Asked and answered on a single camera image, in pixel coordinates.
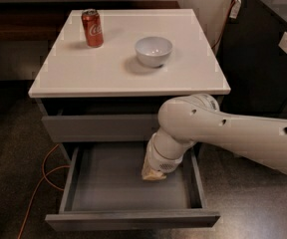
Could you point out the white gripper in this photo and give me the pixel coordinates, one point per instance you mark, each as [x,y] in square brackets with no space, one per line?
[160,163]

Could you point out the grey drawer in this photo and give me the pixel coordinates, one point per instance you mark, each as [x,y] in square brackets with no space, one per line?
[104,191]
[106,119]

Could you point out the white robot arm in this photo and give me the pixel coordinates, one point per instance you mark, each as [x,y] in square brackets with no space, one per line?
[186,121]

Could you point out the grey top drawer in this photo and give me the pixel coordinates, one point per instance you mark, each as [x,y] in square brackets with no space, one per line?
[106,119]

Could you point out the white top drawer cabinet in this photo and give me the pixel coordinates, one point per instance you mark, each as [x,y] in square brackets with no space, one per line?
[73,70]

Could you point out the white ceramic bowl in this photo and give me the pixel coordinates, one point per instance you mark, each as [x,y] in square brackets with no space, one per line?
[153,51]

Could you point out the red coca-cola can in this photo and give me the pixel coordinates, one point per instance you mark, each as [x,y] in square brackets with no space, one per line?
[92,28]

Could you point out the black cabinet on right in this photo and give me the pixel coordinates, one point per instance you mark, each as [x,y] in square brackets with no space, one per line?
[253,57]

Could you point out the dark wooden bench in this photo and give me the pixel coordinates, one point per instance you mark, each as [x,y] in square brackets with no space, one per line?
[43,21]

